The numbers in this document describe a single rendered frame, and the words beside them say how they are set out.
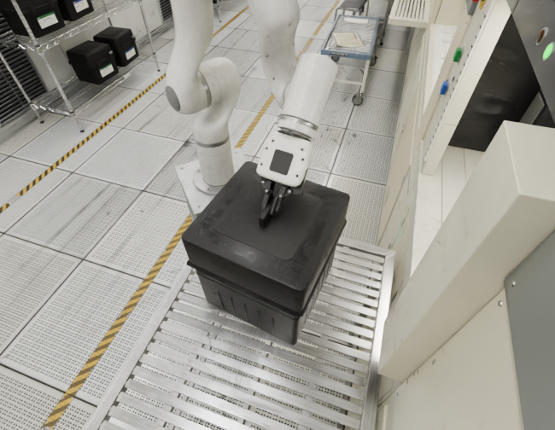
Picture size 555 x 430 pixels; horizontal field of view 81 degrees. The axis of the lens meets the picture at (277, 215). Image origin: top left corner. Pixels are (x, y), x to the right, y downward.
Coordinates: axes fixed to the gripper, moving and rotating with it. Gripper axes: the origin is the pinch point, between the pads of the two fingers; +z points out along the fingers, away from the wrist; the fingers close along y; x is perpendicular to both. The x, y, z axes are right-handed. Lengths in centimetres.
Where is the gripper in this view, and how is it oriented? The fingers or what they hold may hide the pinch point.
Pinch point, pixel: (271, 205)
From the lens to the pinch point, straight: 71.0
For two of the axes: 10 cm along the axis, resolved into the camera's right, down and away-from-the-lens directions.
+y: 8.9, 3.4, -2.9
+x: 3.2, -0.1, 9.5
